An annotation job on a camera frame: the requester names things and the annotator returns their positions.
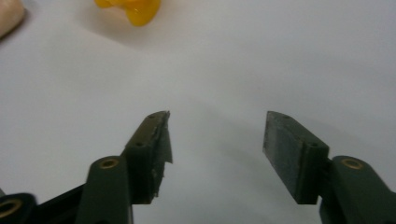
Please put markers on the yellow plastic toy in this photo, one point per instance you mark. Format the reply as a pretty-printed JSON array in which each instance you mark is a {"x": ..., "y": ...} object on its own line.
[{"x": 134, "y": 9}]

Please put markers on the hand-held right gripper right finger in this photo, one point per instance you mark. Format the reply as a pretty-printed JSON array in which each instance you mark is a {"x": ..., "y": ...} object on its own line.
[{"x": 299, "y": 161}]

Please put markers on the beige rounded object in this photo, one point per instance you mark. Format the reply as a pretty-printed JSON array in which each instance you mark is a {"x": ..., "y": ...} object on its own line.
[{"x": 9, "y": 14}]

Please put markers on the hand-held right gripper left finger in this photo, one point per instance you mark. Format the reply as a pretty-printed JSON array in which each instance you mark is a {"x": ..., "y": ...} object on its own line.
[{"x": 144, "y": 161}]

